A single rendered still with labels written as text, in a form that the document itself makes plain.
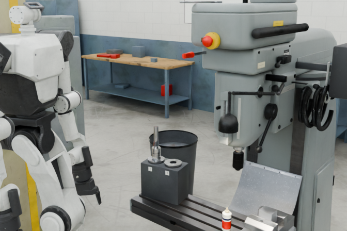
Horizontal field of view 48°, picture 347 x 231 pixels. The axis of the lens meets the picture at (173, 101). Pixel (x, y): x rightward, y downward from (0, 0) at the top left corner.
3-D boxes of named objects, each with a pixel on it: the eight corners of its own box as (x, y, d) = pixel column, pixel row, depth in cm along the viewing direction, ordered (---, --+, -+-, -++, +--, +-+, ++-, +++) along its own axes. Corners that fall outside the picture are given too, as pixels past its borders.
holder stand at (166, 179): (177, 205, 195) (177, 168, 190) (141, 195, 205) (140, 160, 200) (188, 195, 205) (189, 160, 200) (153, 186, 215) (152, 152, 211)
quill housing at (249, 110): (250, 153, 154) (254, 74, 146) (207, 142, 167) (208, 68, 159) (271, 141, 169) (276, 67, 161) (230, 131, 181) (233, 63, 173)
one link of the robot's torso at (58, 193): (44, 243, 163) (1, 140, 157) (67, 221, 179) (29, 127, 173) (74, 238, 157) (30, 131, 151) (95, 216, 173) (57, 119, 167)
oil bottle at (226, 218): (227, 233, 172) (228, 210, 169) (220, 229, 175) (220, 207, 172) (232, 229, 175) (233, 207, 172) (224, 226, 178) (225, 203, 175)
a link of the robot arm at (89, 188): (70, 198, 185) (64, 175, 183) (80, 189, 194) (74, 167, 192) (93, 196, 181) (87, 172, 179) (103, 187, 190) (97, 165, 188)
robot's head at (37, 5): (13, 16, 149) (20, -1, 146) (27, 16, 157) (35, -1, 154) (25, 26, 148) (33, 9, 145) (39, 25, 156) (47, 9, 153)
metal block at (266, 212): (270, 227, 162) (271, 214, 161) (257, 222, 166) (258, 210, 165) (276, 222, 166) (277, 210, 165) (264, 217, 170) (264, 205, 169)
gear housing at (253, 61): (255, 76, 143) (256, 49, 140) (200, 69, 157) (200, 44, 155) (291, 65, 168) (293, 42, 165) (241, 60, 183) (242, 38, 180)
